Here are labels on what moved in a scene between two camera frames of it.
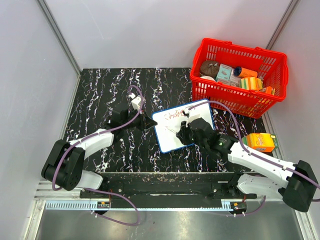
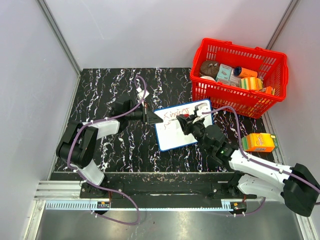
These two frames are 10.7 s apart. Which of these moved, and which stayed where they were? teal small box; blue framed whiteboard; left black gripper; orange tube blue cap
Moved: left black gripper
Stayed: orange tube blue cap; teal small box; blue framed whiteboard
